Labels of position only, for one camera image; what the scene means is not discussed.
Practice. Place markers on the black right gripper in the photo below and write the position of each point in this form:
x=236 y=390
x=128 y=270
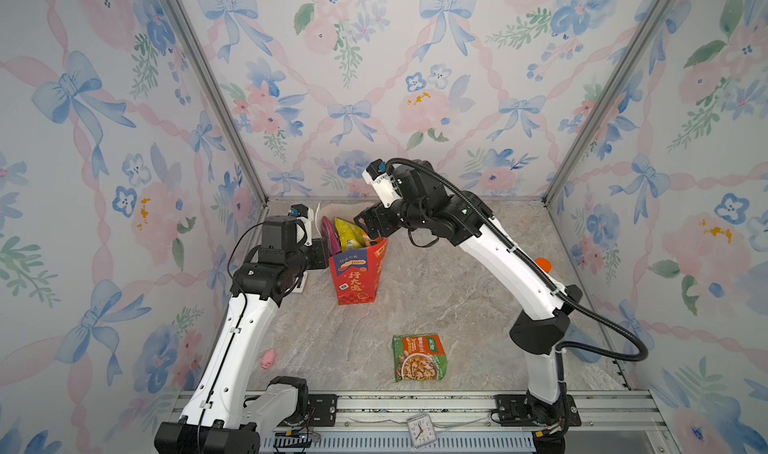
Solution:
x=375 y=216

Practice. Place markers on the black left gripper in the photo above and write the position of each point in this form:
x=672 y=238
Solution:
x=318 y=247

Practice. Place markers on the yellow snack packet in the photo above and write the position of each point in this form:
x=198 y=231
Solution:
x=350 y=236

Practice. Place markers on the red paper gift bag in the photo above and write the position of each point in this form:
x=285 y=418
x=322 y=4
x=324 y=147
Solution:
x=356 y=274

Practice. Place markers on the green orange noodle packet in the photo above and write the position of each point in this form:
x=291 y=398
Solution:
x=419 y=357

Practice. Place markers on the purple Fox's candy bag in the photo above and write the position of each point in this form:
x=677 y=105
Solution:
x=330 y=234

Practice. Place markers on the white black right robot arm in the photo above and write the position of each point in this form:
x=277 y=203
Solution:
x=413 y=196

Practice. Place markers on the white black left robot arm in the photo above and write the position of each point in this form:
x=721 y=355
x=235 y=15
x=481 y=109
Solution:
x=218 y=418

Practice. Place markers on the pink toy pig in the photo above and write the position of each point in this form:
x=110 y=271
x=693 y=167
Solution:
x=268 y=359

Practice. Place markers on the orange plastic bottle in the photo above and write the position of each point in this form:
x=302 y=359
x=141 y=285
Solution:
x=544 y=264

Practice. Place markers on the small white clock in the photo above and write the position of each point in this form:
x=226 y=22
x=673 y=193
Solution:
x=421 y=431

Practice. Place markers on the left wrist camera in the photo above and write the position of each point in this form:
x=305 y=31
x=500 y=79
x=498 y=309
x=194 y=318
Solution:
x=305 y=216

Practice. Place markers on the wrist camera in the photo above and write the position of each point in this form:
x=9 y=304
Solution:
x=375 y=175
x=305 y=216

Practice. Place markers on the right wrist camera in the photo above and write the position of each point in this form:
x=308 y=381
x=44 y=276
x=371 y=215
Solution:
x=375 y=175

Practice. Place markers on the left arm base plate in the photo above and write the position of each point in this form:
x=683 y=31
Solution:
x=319 y=410

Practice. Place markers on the blue object at wall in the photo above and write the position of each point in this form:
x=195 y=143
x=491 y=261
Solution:
x=575 y=334

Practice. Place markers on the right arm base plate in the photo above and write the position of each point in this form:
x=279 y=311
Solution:
x=519 y=410

